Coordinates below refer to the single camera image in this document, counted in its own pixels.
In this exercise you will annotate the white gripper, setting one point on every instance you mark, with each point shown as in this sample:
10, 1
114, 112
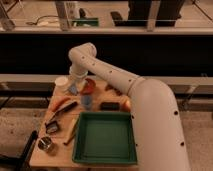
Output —
77, 75

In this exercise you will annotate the blue sponge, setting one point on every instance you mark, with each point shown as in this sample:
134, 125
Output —
73, 90

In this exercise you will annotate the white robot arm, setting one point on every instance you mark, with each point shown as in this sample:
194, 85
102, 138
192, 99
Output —
158, 132

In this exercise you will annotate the white paper cup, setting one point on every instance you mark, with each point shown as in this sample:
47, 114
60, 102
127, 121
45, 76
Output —
61, 83

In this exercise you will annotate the metal cup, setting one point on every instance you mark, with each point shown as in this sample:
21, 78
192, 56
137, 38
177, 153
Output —
45, 144

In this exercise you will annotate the red bowl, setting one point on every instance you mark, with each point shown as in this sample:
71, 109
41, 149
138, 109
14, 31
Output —
88, 87

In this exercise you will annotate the black rectangular block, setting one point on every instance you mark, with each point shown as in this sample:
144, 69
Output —
109, 106

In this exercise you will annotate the green plastic tray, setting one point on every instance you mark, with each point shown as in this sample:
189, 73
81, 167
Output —
104, 138

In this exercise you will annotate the black stand left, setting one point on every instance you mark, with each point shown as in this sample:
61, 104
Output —
17, 162

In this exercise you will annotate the black handled brush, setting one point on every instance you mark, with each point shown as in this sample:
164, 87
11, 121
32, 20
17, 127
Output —
64, 109

